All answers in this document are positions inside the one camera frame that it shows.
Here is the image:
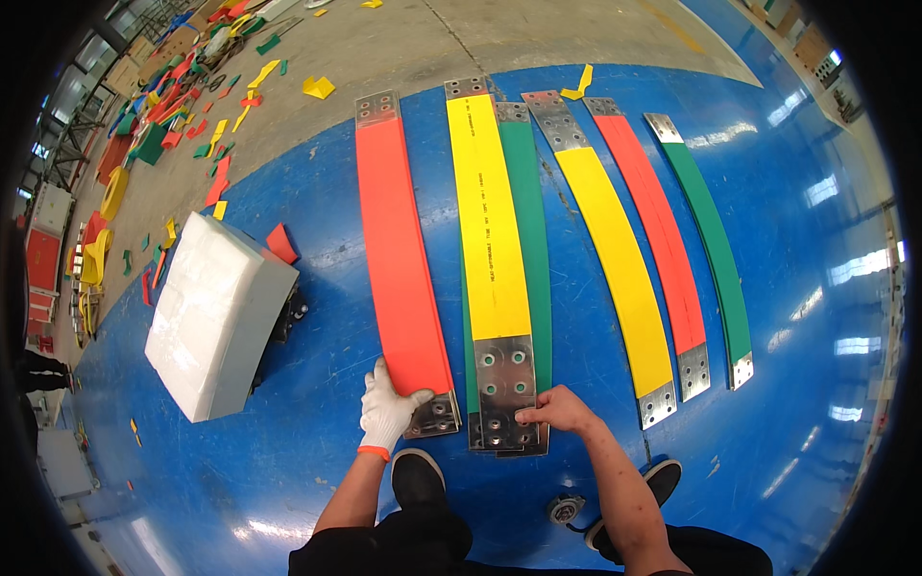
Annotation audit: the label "person's left hand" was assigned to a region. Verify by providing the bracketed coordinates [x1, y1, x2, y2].
[357, 356, 436, 463]

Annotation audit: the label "person's right hand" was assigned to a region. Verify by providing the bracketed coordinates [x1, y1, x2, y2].
[514, 384, 601, 437]

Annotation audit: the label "wide red sleeved busbar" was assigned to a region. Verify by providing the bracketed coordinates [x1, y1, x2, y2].
[354, 89, 462, 440]

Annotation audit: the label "wide yellow sleeved busbar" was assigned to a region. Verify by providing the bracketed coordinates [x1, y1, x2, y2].
[444, 75, 540, 452]

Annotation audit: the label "round metal floor socket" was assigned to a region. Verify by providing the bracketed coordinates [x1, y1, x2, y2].
[545, 493, 587, 527]

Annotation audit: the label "person's legs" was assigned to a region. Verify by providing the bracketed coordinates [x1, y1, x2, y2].
[288, 448, 774, 576]

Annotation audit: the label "long yellow sleeved busbar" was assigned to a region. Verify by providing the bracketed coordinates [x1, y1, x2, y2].
[521, 89, 679, 432]

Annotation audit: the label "wide green sleeved busbar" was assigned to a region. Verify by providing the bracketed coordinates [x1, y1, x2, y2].
[460, 101, 553, 459]

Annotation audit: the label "red sleeve scrap piece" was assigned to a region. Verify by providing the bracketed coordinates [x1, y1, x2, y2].
[265, 222, 300, 266]

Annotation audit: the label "narrow red sleeved busbar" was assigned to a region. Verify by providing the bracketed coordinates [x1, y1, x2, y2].
[581, 96, 712, 403]

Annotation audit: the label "white foam covered grey box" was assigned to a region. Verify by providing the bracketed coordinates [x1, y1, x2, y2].
[144, 210, 301, 424]

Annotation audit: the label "narrow green sleeved busbar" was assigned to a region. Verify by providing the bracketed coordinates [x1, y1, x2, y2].
[643, 112, 755, 393]

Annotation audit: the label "yellow sleeve roll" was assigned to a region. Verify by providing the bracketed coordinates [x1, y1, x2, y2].
[99, 165, 131, 223]
[78, 228, 115, 287]

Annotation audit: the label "yellow sleeve scrap strip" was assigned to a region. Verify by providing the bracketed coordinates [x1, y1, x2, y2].
[559, 63, 594, 102]

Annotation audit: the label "red cabinet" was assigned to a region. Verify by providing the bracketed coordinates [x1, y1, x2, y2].
[24, 228, 63, 341]

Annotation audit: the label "white cabinet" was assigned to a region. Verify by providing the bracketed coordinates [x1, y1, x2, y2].
[30, 181, 75, 233]

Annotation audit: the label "heap of coloured sleeve scraps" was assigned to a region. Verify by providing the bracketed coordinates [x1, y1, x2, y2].
[94, 0, 340, 217]

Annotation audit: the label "workbench with boxes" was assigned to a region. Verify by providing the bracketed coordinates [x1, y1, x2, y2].
[745, 0, 869, 125]

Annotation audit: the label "black wheeled frame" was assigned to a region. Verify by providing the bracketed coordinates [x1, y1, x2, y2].
[249, 282, 310, 396]

